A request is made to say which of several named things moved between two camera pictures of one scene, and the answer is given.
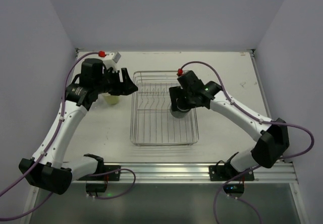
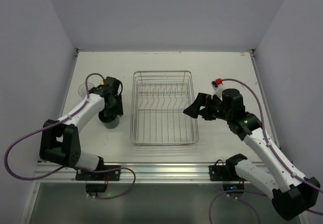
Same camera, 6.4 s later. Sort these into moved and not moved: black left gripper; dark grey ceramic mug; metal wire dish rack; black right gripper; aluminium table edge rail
Moved: dark grey ceramic mug; black left gripper; black right gripper
Not moved: aluminium table edge rail; metal wire dish rack
